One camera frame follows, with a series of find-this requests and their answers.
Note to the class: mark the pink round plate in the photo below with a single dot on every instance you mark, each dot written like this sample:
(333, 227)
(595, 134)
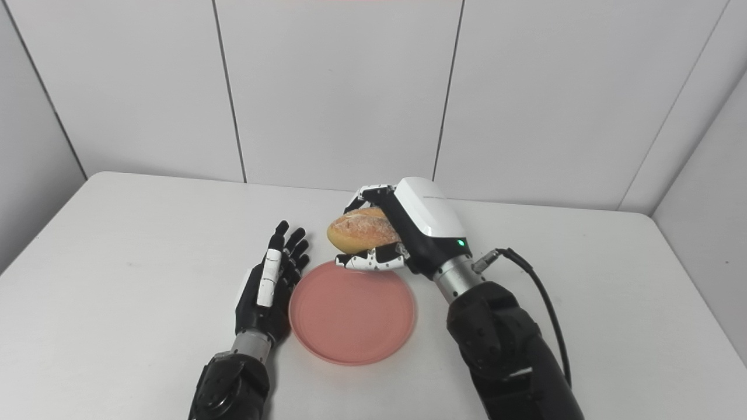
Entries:
(350, 315)

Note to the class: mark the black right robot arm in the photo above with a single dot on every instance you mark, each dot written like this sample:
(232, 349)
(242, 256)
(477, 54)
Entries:
(502, 350)

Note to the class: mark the golden crusty bread roll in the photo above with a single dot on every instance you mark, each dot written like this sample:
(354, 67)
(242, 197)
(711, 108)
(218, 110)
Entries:
(362, 230)

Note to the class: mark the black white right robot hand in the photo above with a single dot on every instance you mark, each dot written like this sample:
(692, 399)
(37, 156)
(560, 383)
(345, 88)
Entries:
(429, 216)

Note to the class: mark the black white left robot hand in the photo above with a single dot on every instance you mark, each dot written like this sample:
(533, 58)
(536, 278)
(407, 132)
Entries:
(262, 309)

